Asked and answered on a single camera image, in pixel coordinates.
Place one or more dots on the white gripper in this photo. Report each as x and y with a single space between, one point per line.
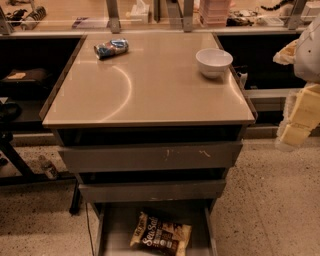
308 56

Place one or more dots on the brown sea salt chip bag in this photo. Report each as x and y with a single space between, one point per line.
160 236

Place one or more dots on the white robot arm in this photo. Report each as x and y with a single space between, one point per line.
306 65

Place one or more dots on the grey top drawer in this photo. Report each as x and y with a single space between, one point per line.
147 157

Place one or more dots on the grey drawer cabinet with counter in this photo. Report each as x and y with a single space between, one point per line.
153 94

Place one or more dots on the grey middle drawer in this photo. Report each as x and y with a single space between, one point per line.
152 191

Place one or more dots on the grey open bottom drawer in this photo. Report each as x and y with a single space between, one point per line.
117 222

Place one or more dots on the white ceramic bowl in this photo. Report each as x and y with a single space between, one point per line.
213 62

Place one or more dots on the pink stacked trays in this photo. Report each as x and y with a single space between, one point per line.
214 12

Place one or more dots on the white tissue box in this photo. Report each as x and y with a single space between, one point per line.
140 12

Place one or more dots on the crushed blue soda can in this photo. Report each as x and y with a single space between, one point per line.
111 48

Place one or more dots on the black metal table leg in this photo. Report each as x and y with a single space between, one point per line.
28 176

